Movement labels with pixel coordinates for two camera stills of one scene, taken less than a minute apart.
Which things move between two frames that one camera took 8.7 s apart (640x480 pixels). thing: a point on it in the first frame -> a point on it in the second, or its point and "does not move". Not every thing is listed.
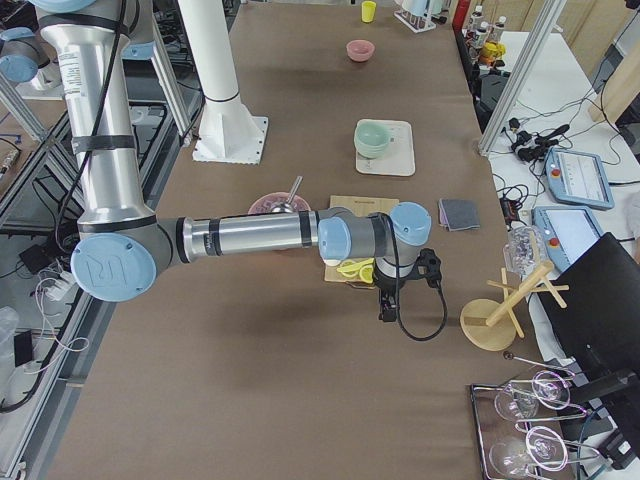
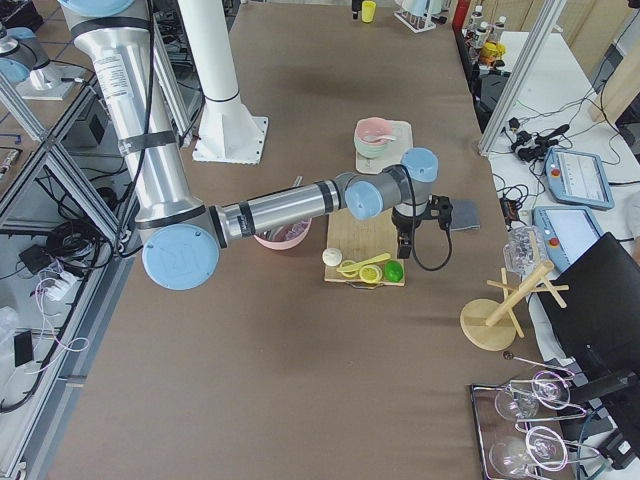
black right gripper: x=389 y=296 -> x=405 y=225
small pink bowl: x=360 y=50 -> x=373 y=131
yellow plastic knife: x=356 y=266 does not move
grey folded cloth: x=459 y=214 does not move
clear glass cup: x=526 y=248 does not move
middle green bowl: x=368 y=148 does not move
